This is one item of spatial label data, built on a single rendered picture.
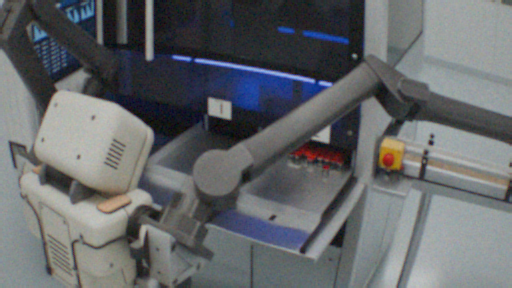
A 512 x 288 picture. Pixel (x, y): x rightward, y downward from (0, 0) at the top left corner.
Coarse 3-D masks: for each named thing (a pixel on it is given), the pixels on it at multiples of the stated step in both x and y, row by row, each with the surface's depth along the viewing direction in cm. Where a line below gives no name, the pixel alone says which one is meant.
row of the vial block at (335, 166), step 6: (294, 150) 164; (300, 150) 165; (306, 156) 163; (318, 156) 161; (306, 162) 164; (318, 162) 162; (324, 162) 161; (330, 162) 160; (336, 162) 159; (342, 162) 158; (318, 168) 162; (330, 168) 160; (336, 168) 160
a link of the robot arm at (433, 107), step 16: (400, 80) 89; (416, 80) 90; (416, 96) 88; (432, 96) 92; (448, 96) 93; (416, 112) 93; (432, 112) 91; (448, 112) 91; (464, 112) 91; (480, 112) 92; (496, 112) 92; (464, 128) 93; (480, 128) 91; (496, 128) 91
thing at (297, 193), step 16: (272, 176) 159; (288, 176) 159; (304, 176) 159; (320, 176) 159; (336, 176) 159; (352, 176) 157; (240, 192) 145; (256, 192) 151; (272, 192) 151; (288, 192) 151; (304, 192) 151; (320, 192) 151; (336, 192) 145; (272, 208) 142; (288, 208) 140; (304, 208) 144; (320, 208) 144
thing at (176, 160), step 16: (192, 128) 182; (176, 144) 175; (192, 144) 178; (208, 144) 178; (224, 144) 178; (160, 160) 167; (176, 160) 167; (192, 160) 168; (176, 176) 156; (192, 176) 153
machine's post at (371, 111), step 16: (368, 0) 130; (384, 0) 128; (368, 16) 132; (384, 16) 131; (368, 32) 134; (384, 32) 133; (368, 48) 136; (384, 48) 136; (368, 112) 145; (368, 128) 147; (368, 144) 149; (368, 160) 151; (368, 176) 153; (368, 192) 156; (352, 208) 161; (368, 208) 163; (352, 224) 164; (352, 240) 166; (352, 256) 169; (352, 272) 172
